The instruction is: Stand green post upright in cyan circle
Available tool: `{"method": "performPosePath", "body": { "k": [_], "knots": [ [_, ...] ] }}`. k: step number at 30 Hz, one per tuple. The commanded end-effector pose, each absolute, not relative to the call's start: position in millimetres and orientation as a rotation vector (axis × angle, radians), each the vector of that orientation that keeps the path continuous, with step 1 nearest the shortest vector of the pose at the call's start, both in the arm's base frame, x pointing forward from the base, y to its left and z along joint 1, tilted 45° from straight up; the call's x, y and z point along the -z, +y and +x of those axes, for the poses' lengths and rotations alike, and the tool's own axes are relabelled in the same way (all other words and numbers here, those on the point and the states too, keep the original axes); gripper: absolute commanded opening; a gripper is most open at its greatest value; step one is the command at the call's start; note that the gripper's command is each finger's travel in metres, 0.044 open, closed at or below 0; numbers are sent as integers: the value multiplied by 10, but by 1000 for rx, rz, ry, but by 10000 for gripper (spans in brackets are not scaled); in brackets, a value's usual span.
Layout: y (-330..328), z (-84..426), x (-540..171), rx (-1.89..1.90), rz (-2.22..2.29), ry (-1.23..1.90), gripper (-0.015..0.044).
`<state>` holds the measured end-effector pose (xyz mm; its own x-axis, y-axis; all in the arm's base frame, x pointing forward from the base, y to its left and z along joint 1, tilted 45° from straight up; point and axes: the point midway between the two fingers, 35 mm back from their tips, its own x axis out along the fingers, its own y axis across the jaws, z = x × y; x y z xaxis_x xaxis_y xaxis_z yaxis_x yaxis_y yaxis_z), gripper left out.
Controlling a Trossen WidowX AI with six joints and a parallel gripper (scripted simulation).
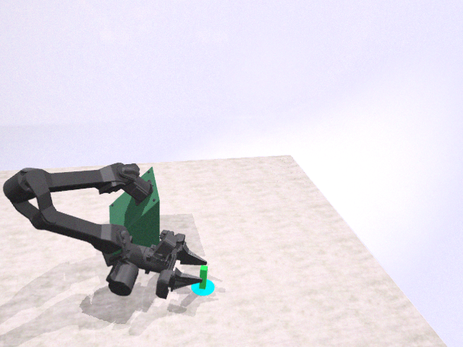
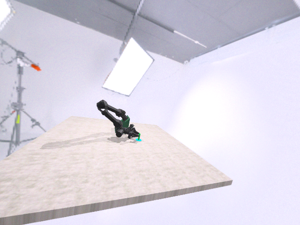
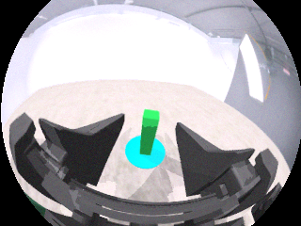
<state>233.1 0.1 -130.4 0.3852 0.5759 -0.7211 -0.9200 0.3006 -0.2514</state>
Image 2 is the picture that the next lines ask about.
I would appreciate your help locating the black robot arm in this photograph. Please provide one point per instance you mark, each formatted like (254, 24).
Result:
(116, 122)

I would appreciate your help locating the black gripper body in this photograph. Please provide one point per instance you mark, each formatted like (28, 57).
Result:
(129, 132)

